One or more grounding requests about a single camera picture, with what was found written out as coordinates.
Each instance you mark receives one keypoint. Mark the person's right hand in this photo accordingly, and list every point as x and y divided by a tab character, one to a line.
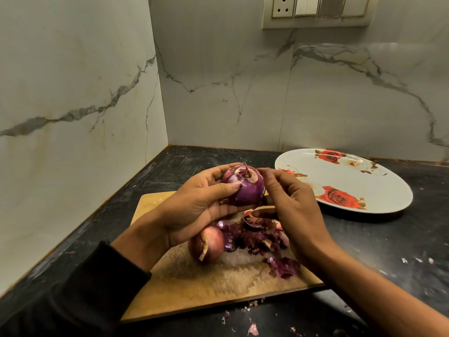
298	214

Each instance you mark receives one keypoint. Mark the person's left hand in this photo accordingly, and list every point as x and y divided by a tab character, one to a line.
186	210

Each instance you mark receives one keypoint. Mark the person's left thumb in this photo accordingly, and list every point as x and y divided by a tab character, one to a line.
221	192

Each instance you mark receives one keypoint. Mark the person's right thumb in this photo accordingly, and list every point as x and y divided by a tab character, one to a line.
263	213

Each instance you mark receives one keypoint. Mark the peeled purple onion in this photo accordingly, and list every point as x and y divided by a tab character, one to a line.
247	189

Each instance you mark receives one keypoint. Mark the person's left forearm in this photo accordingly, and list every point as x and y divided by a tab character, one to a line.
105	277

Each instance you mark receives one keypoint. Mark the person's right forearm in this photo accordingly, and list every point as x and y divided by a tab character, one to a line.
368	291

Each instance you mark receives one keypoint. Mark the pile of purple onion peels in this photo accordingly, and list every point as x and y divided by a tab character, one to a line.
261	236

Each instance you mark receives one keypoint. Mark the unpeeled red onion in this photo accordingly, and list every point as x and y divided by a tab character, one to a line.
210	242

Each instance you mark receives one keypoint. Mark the purple onion peel piece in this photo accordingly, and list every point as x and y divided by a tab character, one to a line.
284	267

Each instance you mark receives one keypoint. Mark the wooden cutting board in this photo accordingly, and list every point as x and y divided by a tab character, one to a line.
196	280

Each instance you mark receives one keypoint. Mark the small onion peel scrap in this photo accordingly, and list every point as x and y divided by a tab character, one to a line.
225	315

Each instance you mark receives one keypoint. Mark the white plate with rose print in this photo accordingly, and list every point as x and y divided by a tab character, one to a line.
371	185

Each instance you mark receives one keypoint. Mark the pink onion peel scrap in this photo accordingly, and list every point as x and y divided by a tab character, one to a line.
253	330

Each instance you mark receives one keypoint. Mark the cream wall switch panel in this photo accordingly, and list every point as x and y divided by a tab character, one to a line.
315	12

